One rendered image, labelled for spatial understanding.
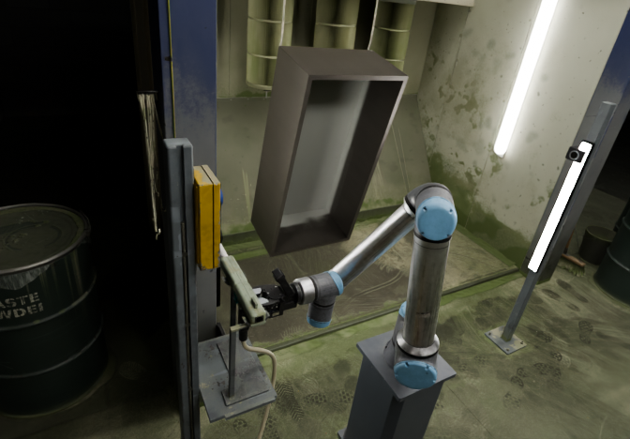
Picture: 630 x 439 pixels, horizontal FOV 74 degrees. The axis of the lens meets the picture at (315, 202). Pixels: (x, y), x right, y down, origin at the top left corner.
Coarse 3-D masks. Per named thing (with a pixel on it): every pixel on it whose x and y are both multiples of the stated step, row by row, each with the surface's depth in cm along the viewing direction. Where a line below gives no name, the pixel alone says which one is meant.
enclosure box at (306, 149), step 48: (288, 48) 212; (288, 96) 210; (336, 96) 250; (384, 96) 237; (288, 144) 218; (336, 144) 276; (288, 192) 284; (336, 192) 297; (288, 240) 277; (336, 240) 284
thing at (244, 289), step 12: (228, 264) 140; (228, 276) 136; (240, 276) 135; (240, 288) 130; (240, 300) 128; (252, 300) 123; (240, 312) 132; (252, 312) 121; (264, 312) 122; (252, 324) 122; (240, 336) 137
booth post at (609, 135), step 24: (624, 24) 267; (624, 48) 268; (624, 72) 270; (600, 96) 285; (624, 96) 275; (576, 144) 303; (600, 144) 289; (600, 168) 305; (552, 192) 323; (576, 216) 322; (528, 264) 350; (552, 264) 342
